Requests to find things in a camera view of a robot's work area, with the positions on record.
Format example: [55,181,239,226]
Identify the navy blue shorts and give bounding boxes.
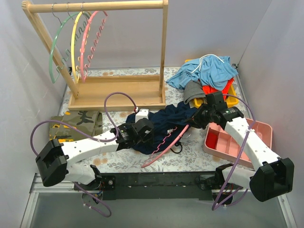
[131,102,197,155]

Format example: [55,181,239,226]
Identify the pink hanger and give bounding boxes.
[80,10,108,83]
[141,124,189,168]

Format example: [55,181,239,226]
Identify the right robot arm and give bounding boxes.
[186,92,295,202]

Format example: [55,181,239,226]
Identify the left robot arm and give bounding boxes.
[36,118,154,190]

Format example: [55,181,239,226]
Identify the light blue shorts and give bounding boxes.
[166,54,238,90]

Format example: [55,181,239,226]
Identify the camouflage shorts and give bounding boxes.
[48,110,104,143]

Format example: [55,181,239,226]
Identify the yellow hanger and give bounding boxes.
[70,11,92,83]

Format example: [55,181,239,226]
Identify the green hanger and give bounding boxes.
[48,13,86,84]

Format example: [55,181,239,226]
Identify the yellow plastic tray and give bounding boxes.
[185,60,238,107]

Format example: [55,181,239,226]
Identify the red knitted garment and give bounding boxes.
[202,78,234,95]

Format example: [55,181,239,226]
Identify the pink divided organizer tray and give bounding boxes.
[203,118,273,162]

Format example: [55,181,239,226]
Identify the grey garment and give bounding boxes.
[183,81,206,104]

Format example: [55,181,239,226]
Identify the floral table mat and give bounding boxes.
[46,67,251,173]

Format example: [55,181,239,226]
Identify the wooden clothes rack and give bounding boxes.
[21,0,169,111]

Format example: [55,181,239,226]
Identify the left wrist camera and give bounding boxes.
[135,109,150,122]

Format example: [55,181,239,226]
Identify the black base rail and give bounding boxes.
[73,171,247,206]

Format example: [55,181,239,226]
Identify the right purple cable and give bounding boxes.
[211,94,256,211]

